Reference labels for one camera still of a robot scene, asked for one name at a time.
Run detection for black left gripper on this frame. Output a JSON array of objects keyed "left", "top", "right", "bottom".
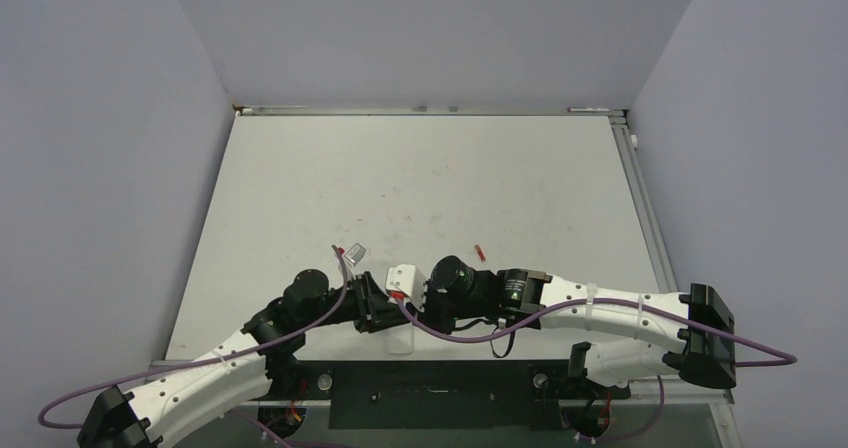
[{"left": 301, "top": 272, "right": 412, "bottom": 333}]

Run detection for white red remote control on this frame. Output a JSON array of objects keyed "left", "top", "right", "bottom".
[{"left": 384, "top": 325, "right": 415, "bottom": 356}]

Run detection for red orange battery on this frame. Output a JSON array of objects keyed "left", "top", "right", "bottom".
[{"left": 474, "top": 244, "right": 487, "bottom": 262}]

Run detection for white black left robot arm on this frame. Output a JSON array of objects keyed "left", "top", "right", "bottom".
[{"left": 77, "top": 269, "right": 406, "bottom": 447}]

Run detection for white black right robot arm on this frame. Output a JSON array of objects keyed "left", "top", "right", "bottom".
[{"left": 387, "top": 255, "right": 737, "bottom": 396}]

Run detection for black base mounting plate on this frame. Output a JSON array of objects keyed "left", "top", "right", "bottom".
[{"left": 260, "top": 359, "right": 631, "bottom": 430}]

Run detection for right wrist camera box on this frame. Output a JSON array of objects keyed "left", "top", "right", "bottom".
[{"left": 385, "top": 264, "right": 427, "bottom": 312}]

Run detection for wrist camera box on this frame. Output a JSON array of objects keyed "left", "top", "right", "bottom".
[
  {"left": 343, "top": 243, "right": 367, "bottom": 266},
  {"left": 385, "top": 264, "right": 427, "bottom": 312}
]

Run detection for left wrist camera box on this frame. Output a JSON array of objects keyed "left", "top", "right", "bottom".
[{"left": 343, "top": 243, "right": 367, "bottom": 266}]

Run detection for aluminium table edge rail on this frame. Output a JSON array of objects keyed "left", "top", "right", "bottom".
[{"left": 609, "top": 112, "right": 678, "bottom": 293}]

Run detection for aluminium back table rail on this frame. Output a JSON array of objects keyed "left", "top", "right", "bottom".
[{"left": 234, "top": 105, "right": 626, "bottom": 118}]

